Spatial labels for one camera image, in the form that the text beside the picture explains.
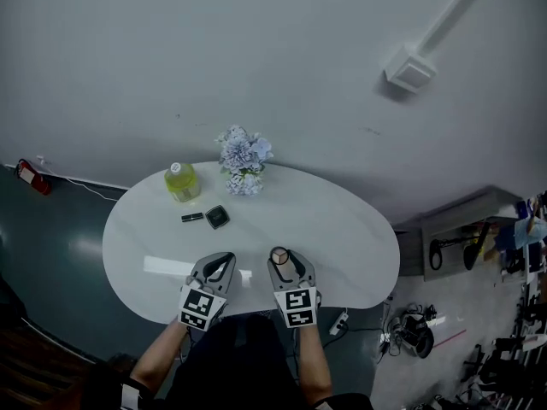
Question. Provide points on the black makeup compact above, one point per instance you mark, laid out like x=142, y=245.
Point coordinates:
x=217, y=217

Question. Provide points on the black headphones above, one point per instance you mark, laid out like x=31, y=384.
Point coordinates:
x=437, y=254

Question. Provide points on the person's left forearm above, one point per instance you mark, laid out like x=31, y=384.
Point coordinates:
x=160, y=357

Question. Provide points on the round beige makeup jar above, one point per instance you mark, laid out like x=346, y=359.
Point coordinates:
x=280, y=256

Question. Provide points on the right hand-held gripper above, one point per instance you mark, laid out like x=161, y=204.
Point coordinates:
x=297, y=303

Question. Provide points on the person's right forearm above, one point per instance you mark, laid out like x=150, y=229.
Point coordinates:
x=314, y=365

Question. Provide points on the red fire extinguisher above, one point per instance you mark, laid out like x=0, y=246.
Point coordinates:
x=34, y=178

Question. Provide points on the black lipstick makeup tube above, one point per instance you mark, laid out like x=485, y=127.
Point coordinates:
x=192, y=217

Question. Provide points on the white wall conduit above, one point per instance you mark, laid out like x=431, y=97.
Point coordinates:
x=457, y=9

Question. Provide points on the yellow-green drink bottle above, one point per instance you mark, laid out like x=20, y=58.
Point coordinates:
x=183, y=184

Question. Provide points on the white power strip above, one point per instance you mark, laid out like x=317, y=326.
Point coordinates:
x=338, y=323

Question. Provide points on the grey shelf unit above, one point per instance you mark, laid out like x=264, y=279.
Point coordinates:
x=453, y=222

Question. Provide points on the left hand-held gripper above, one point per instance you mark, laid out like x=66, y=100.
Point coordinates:
x=201, y=308

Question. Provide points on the person's dark clothing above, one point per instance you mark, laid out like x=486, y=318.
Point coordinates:
x=239, y=365

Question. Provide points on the white wall junction box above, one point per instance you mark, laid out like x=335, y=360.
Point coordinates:
x=411, y=72

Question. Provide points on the black and white floor device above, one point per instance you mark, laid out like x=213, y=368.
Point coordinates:
x=416, y=329

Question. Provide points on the pale blue flower bouquet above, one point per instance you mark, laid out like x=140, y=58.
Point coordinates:
x=243, y=152

